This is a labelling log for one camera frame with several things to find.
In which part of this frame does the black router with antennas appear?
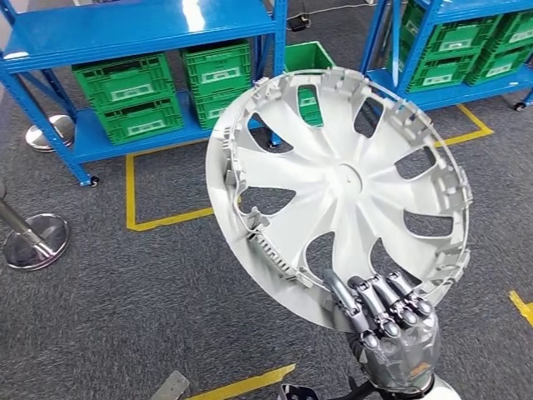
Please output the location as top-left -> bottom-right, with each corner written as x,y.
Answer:
287,13 -> 312,33

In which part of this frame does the grey plastic wheel hubcap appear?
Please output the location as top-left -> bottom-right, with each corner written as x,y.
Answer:
205,66 -> 473,333

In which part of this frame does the tall open green crate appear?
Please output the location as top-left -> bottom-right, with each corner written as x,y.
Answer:
284,41 -> 336,112

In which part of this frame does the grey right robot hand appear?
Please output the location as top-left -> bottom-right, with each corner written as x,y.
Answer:
323,268 -> 441,394

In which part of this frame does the chrome stanchion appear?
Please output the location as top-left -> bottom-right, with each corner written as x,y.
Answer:
0,181 -> 71,272

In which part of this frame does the green folded plastic crate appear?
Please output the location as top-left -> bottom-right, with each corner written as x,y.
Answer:
299,107 -> 323,128

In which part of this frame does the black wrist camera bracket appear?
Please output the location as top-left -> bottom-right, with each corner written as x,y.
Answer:
316,375 -> 421,400

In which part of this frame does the stanchion pole with red belts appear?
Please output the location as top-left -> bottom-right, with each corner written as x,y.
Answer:
25,114 -> 77,153

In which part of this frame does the blue metal shelf rack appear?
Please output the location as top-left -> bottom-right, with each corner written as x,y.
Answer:
0,0 -> 289,188
358,0 -> 533,112

